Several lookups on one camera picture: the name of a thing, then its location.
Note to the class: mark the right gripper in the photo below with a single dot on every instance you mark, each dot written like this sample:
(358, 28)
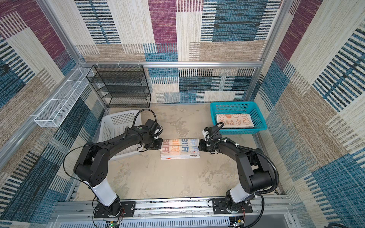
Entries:
(201, 146)

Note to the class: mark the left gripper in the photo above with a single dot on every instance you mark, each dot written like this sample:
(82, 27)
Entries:
(158, 145)

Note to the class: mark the orange rabbit towel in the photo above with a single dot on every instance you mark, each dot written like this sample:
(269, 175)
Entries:
(175, 149)

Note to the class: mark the orange bunny towel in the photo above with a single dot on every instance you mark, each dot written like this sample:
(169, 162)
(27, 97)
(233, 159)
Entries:
(235, 120)

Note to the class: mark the white plastic basket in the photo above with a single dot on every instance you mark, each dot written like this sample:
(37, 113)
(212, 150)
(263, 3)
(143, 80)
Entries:
(114, 125)

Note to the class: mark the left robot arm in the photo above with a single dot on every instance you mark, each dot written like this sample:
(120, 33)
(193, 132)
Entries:
(92, 165)

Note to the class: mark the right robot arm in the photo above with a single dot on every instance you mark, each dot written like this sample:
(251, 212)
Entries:
(256, 172)

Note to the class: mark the teal plastic basket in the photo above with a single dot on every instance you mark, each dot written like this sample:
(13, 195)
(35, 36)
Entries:
(241, 107)

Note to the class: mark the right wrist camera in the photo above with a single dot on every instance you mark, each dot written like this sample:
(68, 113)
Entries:
(211, 133)

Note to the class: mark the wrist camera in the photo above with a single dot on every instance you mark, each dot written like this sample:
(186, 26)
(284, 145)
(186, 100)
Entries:
(151, 126)
(211, 133)

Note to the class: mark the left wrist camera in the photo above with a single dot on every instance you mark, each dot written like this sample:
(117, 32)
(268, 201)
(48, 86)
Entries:
(151, 126)

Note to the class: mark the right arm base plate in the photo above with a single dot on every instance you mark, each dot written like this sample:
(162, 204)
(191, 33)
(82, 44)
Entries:
(227, 206)

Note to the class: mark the black wire shelf rack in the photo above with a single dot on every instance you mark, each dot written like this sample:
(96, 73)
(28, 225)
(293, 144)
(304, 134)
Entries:
(120, 85)

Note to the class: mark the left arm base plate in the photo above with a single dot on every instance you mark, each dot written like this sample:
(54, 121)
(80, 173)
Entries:
(120, 209)

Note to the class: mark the aluminium front rail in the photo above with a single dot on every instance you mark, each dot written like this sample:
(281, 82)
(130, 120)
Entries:
(145, 208)

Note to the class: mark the white mesh wall tray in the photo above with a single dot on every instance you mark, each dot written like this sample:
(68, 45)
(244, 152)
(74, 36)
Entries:
(59, 106)

